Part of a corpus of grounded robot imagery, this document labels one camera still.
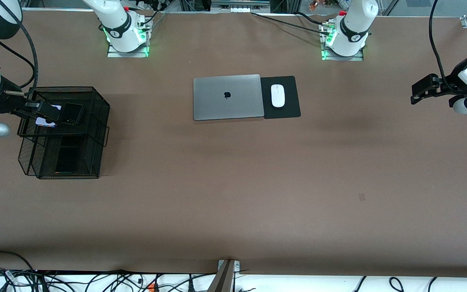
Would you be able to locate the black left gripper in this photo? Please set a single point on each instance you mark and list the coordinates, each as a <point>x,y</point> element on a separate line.
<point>452,80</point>

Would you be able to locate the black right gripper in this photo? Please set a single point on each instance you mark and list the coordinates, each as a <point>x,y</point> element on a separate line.
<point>6,100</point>

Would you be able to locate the lilac flip phone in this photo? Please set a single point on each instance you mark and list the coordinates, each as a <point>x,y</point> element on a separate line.
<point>41,121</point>

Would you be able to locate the black flip phone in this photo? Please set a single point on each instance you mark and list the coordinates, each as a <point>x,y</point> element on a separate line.
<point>73,113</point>

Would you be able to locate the black slab smartphone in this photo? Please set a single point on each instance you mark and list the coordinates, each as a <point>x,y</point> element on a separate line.
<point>69,158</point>

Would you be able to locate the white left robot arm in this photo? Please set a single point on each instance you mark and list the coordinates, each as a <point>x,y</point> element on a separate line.
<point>351,24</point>

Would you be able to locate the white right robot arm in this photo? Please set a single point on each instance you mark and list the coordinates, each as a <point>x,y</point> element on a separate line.
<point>116,24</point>

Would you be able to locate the black mouse pad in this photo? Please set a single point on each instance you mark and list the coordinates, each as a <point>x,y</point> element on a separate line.
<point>292,97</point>

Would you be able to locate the white computer mouse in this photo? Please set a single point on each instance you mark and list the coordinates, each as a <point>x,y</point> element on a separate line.
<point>277,97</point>

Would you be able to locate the grey closed laptop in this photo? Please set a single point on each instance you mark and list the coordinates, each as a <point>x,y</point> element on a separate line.
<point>217,105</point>

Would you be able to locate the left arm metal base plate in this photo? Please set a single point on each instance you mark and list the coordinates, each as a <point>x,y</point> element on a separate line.
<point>357,58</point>

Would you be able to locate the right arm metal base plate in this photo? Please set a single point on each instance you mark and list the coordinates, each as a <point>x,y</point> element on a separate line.
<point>114,54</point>

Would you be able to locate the grey metal camera post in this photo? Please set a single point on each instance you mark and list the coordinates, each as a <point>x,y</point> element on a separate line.
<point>223,280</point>

